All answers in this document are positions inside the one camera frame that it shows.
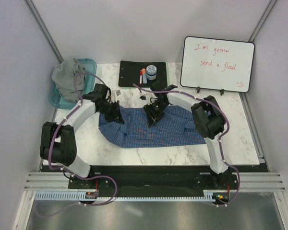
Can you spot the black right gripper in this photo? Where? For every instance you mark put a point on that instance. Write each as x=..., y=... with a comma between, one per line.
x=151, y=117

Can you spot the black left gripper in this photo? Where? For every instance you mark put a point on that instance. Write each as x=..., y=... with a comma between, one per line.
x=116, y=116

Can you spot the blue checkered long sleeve shirt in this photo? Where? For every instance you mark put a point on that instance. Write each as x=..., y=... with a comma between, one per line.
x=176, y=128

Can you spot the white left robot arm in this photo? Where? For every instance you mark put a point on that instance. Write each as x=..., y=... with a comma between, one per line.
x=58, y=143

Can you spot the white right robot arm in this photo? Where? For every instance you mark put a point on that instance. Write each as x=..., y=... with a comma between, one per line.
x=210, y=121

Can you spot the black clipboard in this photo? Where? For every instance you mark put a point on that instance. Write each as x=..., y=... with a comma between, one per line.
x=132, y=76

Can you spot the red marker pen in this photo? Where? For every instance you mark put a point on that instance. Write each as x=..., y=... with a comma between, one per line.
x=141, y=77

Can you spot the blue lidded small jar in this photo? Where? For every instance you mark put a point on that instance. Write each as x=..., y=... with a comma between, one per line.
x=151, y=71

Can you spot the teal plastic bin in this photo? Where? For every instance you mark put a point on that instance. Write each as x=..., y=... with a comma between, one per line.
x=84, y=83

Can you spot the grey crumpled shirt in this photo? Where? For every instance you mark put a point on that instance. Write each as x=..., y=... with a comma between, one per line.
x=64, y=74

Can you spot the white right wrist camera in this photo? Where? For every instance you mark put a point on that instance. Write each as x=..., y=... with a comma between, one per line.
x=150, y=98

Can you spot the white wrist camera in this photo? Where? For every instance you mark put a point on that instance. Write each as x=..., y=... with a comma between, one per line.
x=150, y=98
x=114, y=96

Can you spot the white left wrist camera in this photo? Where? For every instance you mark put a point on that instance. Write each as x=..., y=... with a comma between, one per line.
x=114, y=96

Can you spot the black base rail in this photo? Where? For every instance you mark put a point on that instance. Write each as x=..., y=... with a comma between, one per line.
x=155, y=181

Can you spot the white whiteboard black frame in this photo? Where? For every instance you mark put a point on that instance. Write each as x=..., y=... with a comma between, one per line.
x=217, y=64

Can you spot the white slotted cable duct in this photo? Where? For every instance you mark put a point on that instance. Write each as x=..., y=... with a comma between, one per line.
x=97, y=196

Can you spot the aluminium extrusion frame rail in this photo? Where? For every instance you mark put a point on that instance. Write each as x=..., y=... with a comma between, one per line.
x=249, y=182

